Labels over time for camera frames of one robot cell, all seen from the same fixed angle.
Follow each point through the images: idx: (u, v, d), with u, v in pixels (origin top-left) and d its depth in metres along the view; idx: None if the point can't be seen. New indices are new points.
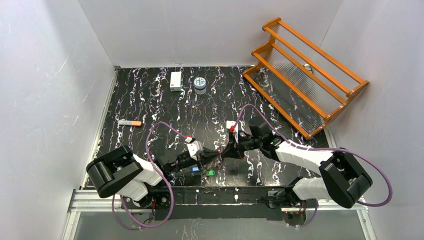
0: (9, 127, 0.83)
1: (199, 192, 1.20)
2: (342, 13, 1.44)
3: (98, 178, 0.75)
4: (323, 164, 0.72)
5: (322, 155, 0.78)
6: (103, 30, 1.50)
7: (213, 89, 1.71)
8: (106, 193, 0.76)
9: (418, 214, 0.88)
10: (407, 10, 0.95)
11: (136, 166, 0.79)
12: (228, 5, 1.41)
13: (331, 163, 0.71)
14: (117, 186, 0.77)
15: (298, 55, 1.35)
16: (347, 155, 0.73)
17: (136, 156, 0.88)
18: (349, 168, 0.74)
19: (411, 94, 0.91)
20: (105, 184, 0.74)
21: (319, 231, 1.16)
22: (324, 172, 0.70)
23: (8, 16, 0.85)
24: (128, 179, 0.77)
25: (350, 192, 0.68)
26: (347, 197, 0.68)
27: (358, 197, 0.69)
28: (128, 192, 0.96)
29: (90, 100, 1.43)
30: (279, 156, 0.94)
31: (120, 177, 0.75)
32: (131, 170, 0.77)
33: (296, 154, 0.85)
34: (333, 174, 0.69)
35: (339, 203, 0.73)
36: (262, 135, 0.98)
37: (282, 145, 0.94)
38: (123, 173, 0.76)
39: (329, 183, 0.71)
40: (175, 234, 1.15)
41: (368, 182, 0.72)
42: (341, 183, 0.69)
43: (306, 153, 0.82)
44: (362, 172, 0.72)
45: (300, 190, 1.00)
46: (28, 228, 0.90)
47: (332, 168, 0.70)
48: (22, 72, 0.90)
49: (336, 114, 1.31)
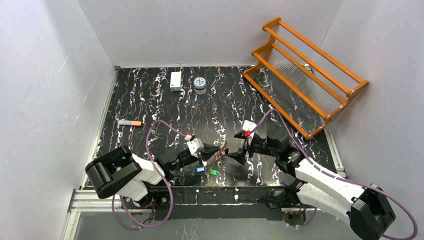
0: (10, 127, 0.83)
1: (199, 192, 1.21)
2: (342, 13, 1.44)
3: (97, 179, 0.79)
4: (354, 201, 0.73)
5: (352, 188, 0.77)
6: (103, 29, 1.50)
7: (213, 89, 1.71)
8: (106, 194, 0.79)
9: (418, 214, 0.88)
10: (407, 10, 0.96)
11: (135, 166, 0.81)
12: (228, 5, 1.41)
13: (363, 202, 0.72)
14: (116, 187, 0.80)
15: (298, 55, 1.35)
16: (379, 194, 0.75)
17: (135, 156, 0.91)
18: (377, 204, 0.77)
19: (411, 94, 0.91)
20: (104, 185, 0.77)
21: (319, 231, 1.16)
22: (355, 210, 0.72)
23: (8, 16, 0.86)
24: (126, 179, 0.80)
25: (376, 230, 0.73)
26: (371, 234, 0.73)
27: (381, 233, 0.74)
28: (129, 192, 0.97)
29: (90, 100, 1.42)
30: (296, 174, 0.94)
31: (118, 178, 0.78)
32: (129, 171, 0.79)
33: (319, 179, 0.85)
34: (365, 214, 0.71)
35: (359, 233, 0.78)
36: (282, 148, 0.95)
37: (303, 164, 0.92)
38: (121, 173, 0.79)
39: (356, 219, 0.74)
40: (175, 234, 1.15)
41: (392, 219, 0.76)
42: (370, 222, 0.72)
43: (332, 182, 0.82)
44: (389, 210, 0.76)
45: (307, 201, 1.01)
46: (28, 228, 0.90)
47: (364, 208, 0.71)
48: (22, 72, 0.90)
49: (336, 114, 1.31)
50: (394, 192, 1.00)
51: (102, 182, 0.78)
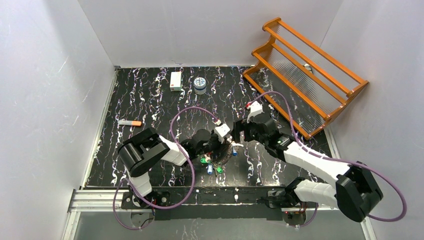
0: (10, 127, 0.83)
1: (199, 192, 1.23)
2: (342, 13, 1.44)
3: (129, 159, 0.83)
4: (339, 178, 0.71)
5: (337, 167, 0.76)
6: (103, 29, 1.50)
7: (213, 89, 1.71)
8: (138, 172, 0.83)
9: (420, 215, 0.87)
10: (407, 10, 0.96)
11: (163, 146, 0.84)
12: (228, 5, 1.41)
13: (348, 179, 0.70)
14: (147, 166, 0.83)
15: (298, 55, 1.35)
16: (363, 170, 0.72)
17: (162, 137, 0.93)
18: (362, 182, 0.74)
19: (411, 95, 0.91)
20: (136, 164, 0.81)
21: (319, 232, 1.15)
22: (340, 187, 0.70)
23: (8, 16, 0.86)
24: (156, 158, 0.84)
25: (363, 208, 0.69)
26: (359, 212, 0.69)
27: (368, 212, 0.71)
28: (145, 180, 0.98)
29: (90, 100, 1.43)
30: (285, 157, 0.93)
31: (148, 157, 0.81)
32: (158, 150, 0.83)
33: (306, 160, 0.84)
34: (350, 191, 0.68)
35: (348, 215, 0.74)
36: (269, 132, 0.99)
37: (291, 147, 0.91)
38: (151, 153, 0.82)
39: (342, 197, 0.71)
40: (175, 234, 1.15)
41: (379, 198, 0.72)
42: (357, 200, 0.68)
43: (319, 161, 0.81)
44: (376, 188, 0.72)
45: (303, 193, 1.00)
46: (28, 229, 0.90)
47: (349, 183, 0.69)
48: (22, 72, 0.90)
49: (336, 113, 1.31)
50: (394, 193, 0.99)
51: (134, 162, 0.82)
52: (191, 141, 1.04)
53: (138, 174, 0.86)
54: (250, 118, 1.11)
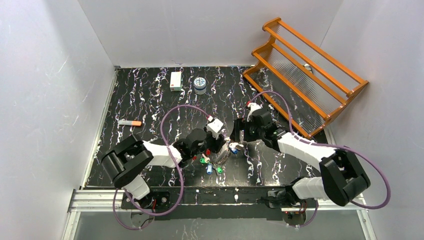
0: (10, 128, 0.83)
1: (199, 192, 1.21)
2: (342, 13, 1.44)
3: (111, 169, 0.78)
4: (324, 160, 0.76)
5: (324, 151, 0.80)
6: (103, 29, 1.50)
7: (213, 89, 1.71)
8: (121, 182, 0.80)
9: (419, 214, 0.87)
10: (407, 11, 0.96)
11: (147, 155, 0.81)
12: (228, 5, 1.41)
13: (333, 161, 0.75)
14: (131, 175, 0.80)
15: (298, 55, 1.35)
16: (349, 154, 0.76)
17: (146, 143, 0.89)
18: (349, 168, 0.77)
19: (411, 95, 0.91)
20: (119, 175, 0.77)
21: (319, 232, 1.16)
22: (324, 168, 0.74)
23: (8, 16, 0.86)
24: (140, 167, 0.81)
25: (346, 190, 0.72)
26: (343, 195, 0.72)
27: (352, 196, 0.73)
28: (137, 186, 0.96)
29: (90, 100, 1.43)
30: (279, 147, 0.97)
31: (132, 167, 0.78)
32: (142, 159, 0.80)
33: (297, 147, 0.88)
34: (333, 171, 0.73)
35: (333, 199, 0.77)
36: (264, 125, 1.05)
37: (285, 136, 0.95)
38: (134, 162, 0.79)
39: (327, 179, 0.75)
40: (175, 234, 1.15)
41: (365, 184, 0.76)
42: (339, 181, 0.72)
43: (307, 146, 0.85)
44: (360, 172, 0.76)
45: (299, 189, 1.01)
46: (28, 229, 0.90)
47: (333, 165, 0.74)
48: (22, 72, 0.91)
49: (336, 114, 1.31)
50: (394, 193, 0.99)
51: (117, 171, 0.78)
52: (186, 141, 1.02)
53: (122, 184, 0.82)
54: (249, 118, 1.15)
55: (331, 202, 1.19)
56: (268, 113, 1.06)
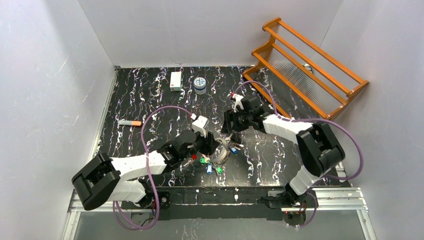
0: (10, 128, 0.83)
1: (199, 192, 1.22)
2: (342, 13, 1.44)
3: (81, 194, 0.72)
4: (300, 132, 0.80)
5: (302, 125, 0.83)
6: (103, 29, 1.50)
7: (213, 89, 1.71)
8: (94, 205, 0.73)
9: (419, 214, 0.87)
10: (407, 11, 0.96)
11: (113, 176, 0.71)
12: (228, 5, 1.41)
13: (308, 132, 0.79)
14: (102, 197, 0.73)
15: (298, 55, 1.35)
16: (325, 127, 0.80)
17: (116, 161, 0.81)
18: (325, 141, 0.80)
19: (411, 95, 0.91)
20: (86, 201, 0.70)
21: (319, 232, 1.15)
22: (300, 139, 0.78)
23: (8, 16, 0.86)
24: (109, 190, 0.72)
25: (322, 160, 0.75)
26: (316, 163, 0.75)
27: (328, 166, 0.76)
28: (124, 197, 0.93)
29: (90, 100, 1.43)
30: (265, 128, 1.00)
31: (97, 192, 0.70)
32: (107, 182, 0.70)
33: (280, 125, 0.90)
34: (308, 142, 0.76)
35: (310, 171, 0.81)
36: (252, 109, 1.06)
37: (270, 117, 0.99)
38: (99, 186, 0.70)
39: (303, 150, 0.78)
40: (175, 234, 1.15)
41: (340, 156, 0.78)
42: (314, 151, 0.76)
43: (287, 123, 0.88)
44: (336, 144, 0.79)
45: (294, 184, 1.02)
46: (28, 229, 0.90)
47: (308, 136, 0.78)
48: (22, 72, 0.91)
49: (336, 114, 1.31)
50: (395, 193, 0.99)
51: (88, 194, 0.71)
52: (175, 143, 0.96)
53: (97, 206, 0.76)
54: (237, 108, 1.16)
55: (331, 202, 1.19)
56: (256, 99, 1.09)
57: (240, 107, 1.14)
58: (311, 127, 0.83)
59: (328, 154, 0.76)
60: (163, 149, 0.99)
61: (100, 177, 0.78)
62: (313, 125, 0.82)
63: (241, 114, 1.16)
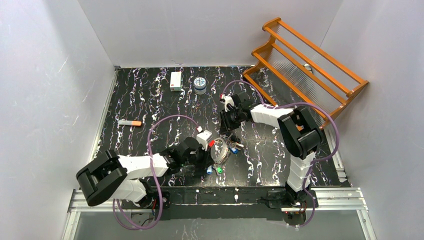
0: (10, 128, 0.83)
1: (199, 192, 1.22)
2: (342, 13, 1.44)
3: (85, 190, 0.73)
4: (282, 117, 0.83)
5: (284, 111, 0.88)
6: (103, 29, 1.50)
7: (213, 89, 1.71)
8: (96, 201, 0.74)
9: (419, 214, 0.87)
10: (407, 11, 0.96)
11: (119, 173, 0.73)
12: (228, 5, 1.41)
13: (288, 116, 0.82)
14: (106, 193, 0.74)
15: (298, 55, 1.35)
16: (305, 111, 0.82)
17: (122, 159, 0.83)
18: (305, 124, 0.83)
19: (411, 95, 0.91)
20: (90, 196, 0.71)
21: (319, 232, 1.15)
22: (281, 122, 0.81)
23: (8, 15, 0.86)
24: (114, 186, 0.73)
25: (301, 142, 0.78)
26: (295, 144, 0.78)
27: (308, 148, 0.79)
28: (125, 195, 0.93)
29: (90, 100, 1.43)
30: (252, 117, 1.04)
31: (102, 187, 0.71)
32: (114, 178, 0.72)
33: (264, 112, 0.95)
34: (288, 124, 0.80)
35: (291, 153, 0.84)
36: (241, 101, 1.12)
37: (257, 107, 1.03)
38: (105, 181, 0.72)
39: (284, 133, 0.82)
40: (175, 234, 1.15)
41: (320, 138, 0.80)
42: (293, 132, 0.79)
43: (272, 110, 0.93)
44: (315, 127, 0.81)
45: (291, 181, 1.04)
46: (28, 229, 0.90)
47: (288, 120, 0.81)
48: (22, 72, 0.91)
49: (336, 114, 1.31)
50: (394, 192, 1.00)
51: (92, 190, 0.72)
52: (179, 148, 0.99)
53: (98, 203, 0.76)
54: (227, 107, 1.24)
55: (330, 202, 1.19)
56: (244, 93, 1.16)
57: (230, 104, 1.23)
58: (292, 112, 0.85)
59: (307, 136, 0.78)
60: (165, 153, 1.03)
61: (104, 173, 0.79)
62: (294, 110, 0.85)
63: (232, 112, 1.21)
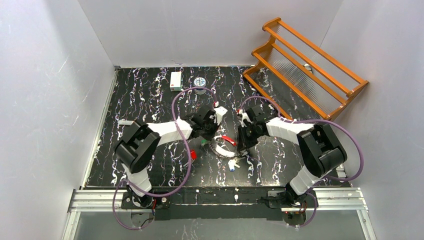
0: (10, 127, 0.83)
1: (199, 192, 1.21)
2: (342, 13, 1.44)
3: (125, 158, 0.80)
4: (301, 132, 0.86)
5: (303, 126, 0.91)
6: (103, 29, 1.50)
7: (213, 89, 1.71)
8: (138, 166, 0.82)
9: (419, 214, 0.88)
10: (407, 11, 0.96)
11: (154, 136, 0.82)
12: (228, 5, 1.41)
13: (309, 133, 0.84)
14: (145, 158, 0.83)
15: (298, 55, 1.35)
16: (327, 128, 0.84)
17: (152, 126, 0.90)
18: (327, 142, 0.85)
19: (411, 94, 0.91)
20: (132, 162, 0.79)
21: (319, 232, 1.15)
22: (301, 139, 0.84)
23: (8, 15, 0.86)
24: (151, 150, 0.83)
25: (322, 160, 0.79)
26: (316, 163, 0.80)
27: (328, 167, 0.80)
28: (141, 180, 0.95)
29: (90, 100, 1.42)
30: (268, 131, 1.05)
31: (142, 152, 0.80)
32: (150, 142, 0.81)
33: (282, 126, 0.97)
34: (308, 141, 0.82)
35: (311, 171, 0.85)
36: (255, 115, 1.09)
37: (273, 120, 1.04)
38: (144, 147, 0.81)
39: (305, 150, 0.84)
40: (175, 234, 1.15)
41: (341, 157, 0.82)
42: (314, 150, 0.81)
43: (290, 125, 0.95)
44: (337, 145, 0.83)
45: (294, 182, 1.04)
46: (28, 229, 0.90)
47: (309, 136, 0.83)
48: (23, 73, 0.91)
49: (336, 114, 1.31)
50: (395, 192, 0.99)
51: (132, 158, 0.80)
52: (201, 112, 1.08)
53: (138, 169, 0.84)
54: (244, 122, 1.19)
55: (330, 202, 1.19)
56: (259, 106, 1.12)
57: (247, 120, 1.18)
58: (313, 128, 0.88)
59: (329, 154, 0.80)
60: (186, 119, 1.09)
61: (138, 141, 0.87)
62: (315, 126, 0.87)
63: (248, 128, 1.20)
